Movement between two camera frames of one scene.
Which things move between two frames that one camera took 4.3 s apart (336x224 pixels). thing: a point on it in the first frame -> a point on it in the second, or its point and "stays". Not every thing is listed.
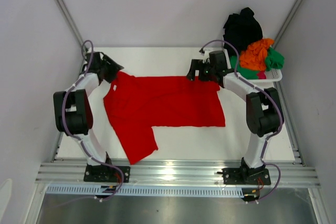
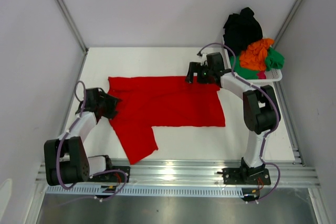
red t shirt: x=135 y=104 stays
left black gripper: x=113 y=67 -> x=112 y=102
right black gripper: x=196 y=69 stays
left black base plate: x=106 y=173 stays
